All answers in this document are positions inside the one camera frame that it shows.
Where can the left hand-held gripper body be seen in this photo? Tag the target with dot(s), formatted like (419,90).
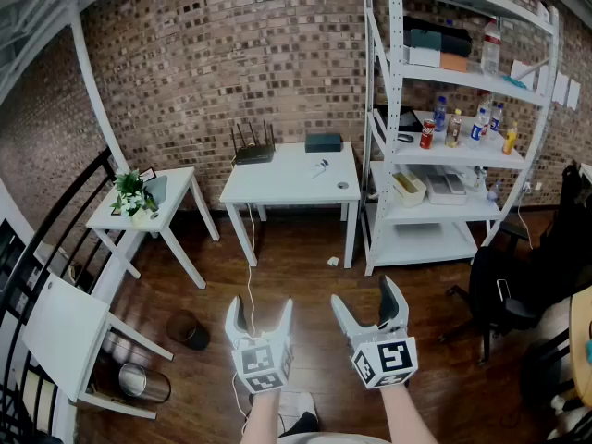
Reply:
(261,363)

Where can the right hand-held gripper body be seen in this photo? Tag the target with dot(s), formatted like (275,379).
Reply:
(384,359)

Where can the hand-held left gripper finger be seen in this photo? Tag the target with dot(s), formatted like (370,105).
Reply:
(286,322)
(233,322)

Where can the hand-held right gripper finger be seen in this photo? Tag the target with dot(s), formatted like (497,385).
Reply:
(395,305)
(349,319)

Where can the small clear plastic bottle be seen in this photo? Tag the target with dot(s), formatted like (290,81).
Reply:
(494,193)

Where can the person's left forearm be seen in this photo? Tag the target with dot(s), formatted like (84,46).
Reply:
(261,419)

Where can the person's right forearm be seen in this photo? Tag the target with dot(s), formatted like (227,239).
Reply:
(404,414)

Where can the clear bottle dark cap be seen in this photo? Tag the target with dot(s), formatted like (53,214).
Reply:
(480,177)

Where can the amber bottle yellow cap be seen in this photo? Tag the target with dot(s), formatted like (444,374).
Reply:
(453,130)

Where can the clear bottle blue label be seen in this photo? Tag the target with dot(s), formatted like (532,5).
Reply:
(477,131)

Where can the orange drink bottle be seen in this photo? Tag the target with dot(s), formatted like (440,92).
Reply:
(510,139)

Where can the clear bottle red label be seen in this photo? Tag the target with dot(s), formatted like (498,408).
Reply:
(486,102)

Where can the large clear water bottle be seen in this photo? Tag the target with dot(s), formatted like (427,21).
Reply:
(491,53)

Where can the brown waste bin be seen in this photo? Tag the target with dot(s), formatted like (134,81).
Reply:
(185,331)

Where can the person's white shoe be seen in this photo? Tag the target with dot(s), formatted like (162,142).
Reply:
(296,405)

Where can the white paper scrap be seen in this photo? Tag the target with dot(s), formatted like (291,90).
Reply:
(333,262)

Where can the white metal shelf rack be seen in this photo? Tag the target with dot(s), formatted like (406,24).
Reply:
(439,243)

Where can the person's white shirt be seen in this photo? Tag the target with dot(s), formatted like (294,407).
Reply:
(333,438)

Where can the black office chair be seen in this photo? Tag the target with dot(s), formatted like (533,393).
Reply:
(490,285)

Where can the silver waste bin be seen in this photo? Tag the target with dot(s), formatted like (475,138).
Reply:
(148,384)

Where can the cream plastic container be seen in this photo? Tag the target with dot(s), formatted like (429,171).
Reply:
(409,188)

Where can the grey white tray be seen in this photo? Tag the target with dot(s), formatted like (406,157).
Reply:
(446,188)

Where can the white square table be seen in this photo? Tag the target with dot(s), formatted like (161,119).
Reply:
(287,178)

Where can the small white side table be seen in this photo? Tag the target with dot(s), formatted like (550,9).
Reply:
(178,188)

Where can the small white device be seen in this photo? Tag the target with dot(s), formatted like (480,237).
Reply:
(319,170)

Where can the potted green plant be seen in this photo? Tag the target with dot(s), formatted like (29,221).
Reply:
(131,197)

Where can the black router with antennas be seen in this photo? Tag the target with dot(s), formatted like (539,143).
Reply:
(253,156)

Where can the black computer mouse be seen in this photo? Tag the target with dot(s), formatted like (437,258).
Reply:
(404,138)

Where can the red drink can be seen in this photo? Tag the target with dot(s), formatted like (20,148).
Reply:
(427,133)

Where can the dark teal box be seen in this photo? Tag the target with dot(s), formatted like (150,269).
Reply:
(324,144)

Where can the black laptop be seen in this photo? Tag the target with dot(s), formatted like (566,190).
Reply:
(407,120)

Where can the round wooden table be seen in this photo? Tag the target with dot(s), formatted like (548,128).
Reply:
(582,349)

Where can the black hanging coat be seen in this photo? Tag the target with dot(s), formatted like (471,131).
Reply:
(573,229)

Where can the black metal railing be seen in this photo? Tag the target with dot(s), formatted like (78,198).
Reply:
(105,160)

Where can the white flat box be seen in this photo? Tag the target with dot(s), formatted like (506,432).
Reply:
(423,57)

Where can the orange flat box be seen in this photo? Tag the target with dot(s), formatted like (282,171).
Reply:
(453,61)

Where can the teal flat box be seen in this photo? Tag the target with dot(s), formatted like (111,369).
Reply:
(425,39)

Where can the white vertical pipe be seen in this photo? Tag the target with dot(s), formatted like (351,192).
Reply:
(92,90)

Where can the white paper sheet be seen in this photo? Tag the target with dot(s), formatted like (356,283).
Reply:
(560,88)
(573,94)

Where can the black folded bag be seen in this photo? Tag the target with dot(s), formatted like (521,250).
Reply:
(444,28)

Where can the black picture frame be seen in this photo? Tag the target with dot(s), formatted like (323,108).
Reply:
(149,174)

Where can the white wall outlet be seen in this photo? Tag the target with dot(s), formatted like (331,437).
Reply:
(532,187)

